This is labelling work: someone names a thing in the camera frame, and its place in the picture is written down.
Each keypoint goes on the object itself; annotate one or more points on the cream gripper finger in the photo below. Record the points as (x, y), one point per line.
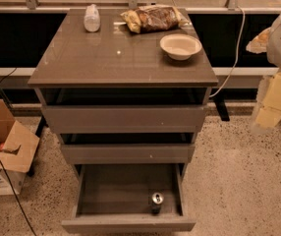
(267, 111)
(258, 44)

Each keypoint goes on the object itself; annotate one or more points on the grey top drawer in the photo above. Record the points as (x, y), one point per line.
(112, 119)

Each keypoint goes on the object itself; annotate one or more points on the grey middle drawer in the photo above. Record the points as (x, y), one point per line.
(128, 148)

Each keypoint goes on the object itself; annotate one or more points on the grey open bottom drawer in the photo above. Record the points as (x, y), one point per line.
(116, 198)

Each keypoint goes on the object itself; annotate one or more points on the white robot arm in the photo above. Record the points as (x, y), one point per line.
(273, 48)

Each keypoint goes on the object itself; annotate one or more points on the brown yellow chip bag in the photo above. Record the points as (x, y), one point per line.
(153, 18)

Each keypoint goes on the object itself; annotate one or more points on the open cardboard box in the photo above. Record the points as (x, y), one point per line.
(17, 149)

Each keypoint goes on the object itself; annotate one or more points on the black table leg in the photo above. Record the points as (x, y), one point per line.
(221, 106)

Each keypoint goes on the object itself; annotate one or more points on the redbull can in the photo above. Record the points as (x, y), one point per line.
(157, 200)

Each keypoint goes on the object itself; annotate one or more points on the white paper bowl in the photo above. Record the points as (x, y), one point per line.
(180, 46)

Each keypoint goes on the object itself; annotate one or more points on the grey drawer cabinet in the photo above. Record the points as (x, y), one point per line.
(117, 67)

